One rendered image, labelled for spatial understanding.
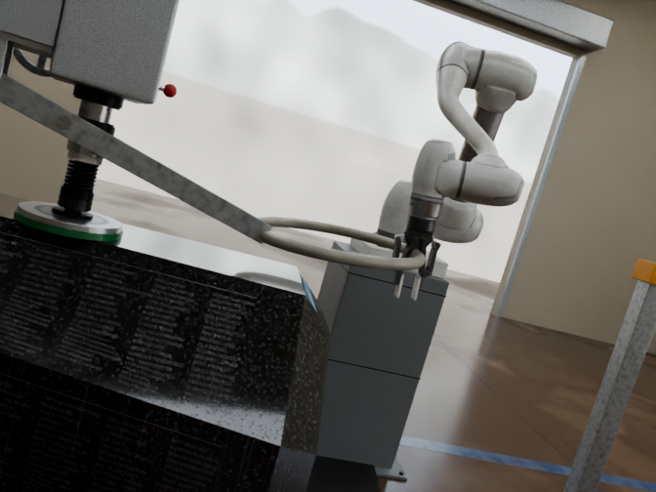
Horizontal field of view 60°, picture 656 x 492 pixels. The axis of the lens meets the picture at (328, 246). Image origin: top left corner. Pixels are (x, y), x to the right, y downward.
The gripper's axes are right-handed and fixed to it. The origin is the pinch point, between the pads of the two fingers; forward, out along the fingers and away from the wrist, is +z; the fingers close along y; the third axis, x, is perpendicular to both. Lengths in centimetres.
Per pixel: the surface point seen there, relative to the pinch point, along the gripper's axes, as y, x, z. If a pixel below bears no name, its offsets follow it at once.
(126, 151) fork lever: 76, 20, -24
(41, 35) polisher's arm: 92, 29, -43
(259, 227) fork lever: 45.0, 12.2, -11.7
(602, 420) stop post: -104, -33, 48
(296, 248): 36.6, 20.5, -9.6
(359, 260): 22.3, 24.6, -9.9
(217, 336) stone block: 52, 39, 7
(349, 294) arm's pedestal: 2, -51, 17
